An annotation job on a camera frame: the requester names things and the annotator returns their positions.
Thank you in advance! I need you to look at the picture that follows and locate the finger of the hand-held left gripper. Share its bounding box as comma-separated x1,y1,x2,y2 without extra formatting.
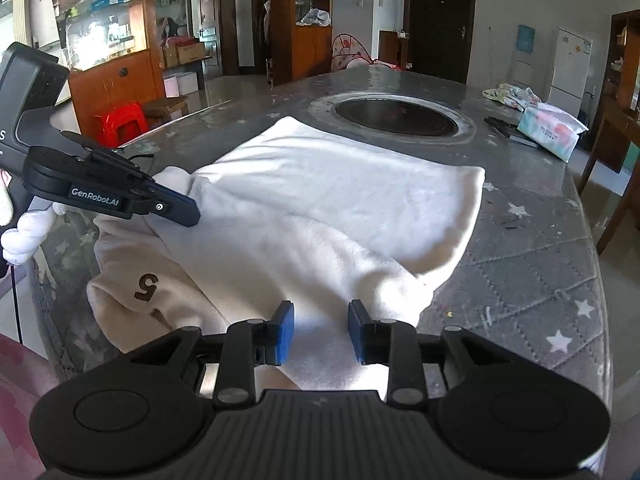
132,182,202,227
86,149,156,186

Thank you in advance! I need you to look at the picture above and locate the floral cloth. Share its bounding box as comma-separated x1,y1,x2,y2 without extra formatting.
482,82,543,111

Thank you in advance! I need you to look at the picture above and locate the wooden stool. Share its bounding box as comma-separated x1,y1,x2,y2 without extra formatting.
142,96,191,123

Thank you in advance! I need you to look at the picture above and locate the tissue pack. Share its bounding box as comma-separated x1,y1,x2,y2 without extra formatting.
516,102,588,162

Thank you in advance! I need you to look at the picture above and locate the wooden glass-front cabinet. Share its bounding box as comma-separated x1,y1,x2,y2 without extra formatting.
47,0,166,151

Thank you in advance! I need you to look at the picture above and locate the white water dispenser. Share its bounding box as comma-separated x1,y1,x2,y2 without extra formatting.
510,52,536,88

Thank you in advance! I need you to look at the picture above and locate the cream fleece garment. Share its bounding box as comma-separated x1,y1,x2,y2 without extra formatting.
86,116,487,396

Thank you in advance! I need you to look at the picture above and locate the brown interior door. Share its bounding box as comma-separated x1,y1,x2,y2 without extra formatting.
186,0,238,78

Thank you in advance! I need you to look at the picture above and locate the white storage box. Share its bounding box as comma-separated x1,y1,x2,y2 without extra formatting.
162,71,203,98

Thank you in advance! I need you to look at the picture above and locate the round black table cooktop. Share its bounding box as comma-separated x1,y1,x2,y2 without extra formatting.
308,91,476,148

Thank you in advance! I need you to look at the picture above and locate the black cable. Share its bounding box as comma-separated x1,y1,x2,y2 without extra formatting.
5,260,23,346

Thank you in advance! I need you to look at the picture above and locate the person's pink clothing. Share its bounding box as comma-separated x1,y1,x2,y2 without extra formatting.
0,332,58,463

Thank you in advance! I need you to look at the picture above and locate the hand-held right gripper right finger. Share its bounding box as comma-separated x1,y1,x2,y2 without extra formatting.
347,300,508,407

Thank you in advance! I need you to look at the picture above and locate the wooden console table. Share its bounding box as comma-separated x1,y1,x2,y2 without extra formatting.
577,100,640,256

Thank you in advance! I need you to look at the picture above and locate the person's left hand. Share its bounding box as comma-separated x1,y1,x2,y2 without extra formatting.
0,177,56,266

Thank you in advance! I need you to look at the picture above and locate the wooden shelf cabinet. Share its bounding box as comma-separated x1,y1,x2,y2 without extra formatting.
267,0,333,86

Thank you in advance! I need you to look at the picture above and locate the small wooden cabinet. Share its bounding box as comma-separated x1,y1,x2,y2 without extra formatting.
378,30,413,68

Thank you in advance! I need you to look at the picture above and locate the white plastic bag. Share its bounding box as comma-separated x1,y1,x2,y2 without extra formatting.
297,8,332,27

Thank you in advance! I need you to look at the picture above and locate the white refrigerator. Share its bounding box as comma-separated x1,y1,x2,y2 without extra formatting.
547,27,593,116

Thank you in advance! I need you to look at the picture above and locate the wooden display cabinet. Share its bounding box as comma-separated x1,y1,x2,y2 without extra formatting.
602,10,640,111

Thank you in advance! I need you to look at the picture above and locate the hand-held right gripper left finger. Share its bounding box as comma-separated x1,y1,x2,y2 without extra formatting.
125,301,296,407

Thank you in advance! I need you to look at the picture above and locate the cardboard box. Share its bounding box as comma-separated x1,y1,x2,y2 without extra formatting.
162,40,208,68

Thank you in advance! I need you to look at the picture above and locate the red plastic stool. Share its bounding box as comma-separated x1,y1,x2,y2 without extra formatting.
92,101,148,148

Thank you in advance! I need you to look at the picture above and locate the pink play tent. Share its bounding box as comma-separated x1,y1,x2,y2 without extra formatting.
331,33,373,73

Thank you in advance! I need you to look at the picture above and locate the black notebook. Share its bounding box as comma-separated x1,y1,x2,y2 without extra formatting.
484,116,541,148

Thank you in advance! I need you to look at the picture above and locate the dark wooden door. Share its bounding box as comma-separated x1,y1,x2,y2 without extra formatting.
404,0,477,85

